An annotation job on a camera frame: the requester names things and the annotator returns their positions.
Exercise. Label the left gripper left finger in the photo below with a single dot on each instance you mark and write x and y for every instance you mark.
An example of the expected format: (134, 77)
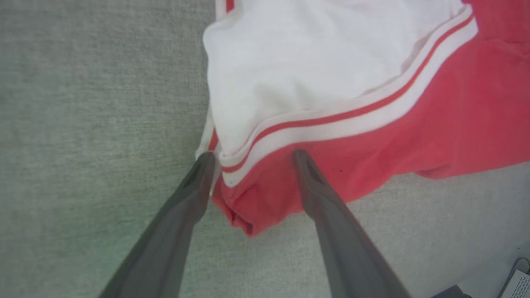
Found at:
(165, 244)

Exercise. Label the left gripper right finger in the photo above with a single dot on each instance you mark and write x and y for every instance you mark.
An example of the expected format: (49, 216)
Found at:
(348, 244)

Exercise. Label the red and white garment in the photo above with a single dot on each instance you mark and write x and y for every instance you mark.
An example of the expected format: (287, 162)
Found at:
(352, 103)

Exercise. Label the dark grey flat object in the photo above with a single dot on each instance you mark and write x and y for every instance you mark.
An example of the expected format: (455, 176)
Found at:
(451, 292)

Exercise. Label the white printed paper sheet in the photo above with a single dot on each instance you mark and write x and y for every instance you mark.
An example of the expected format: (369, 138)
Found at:
(519, 285)

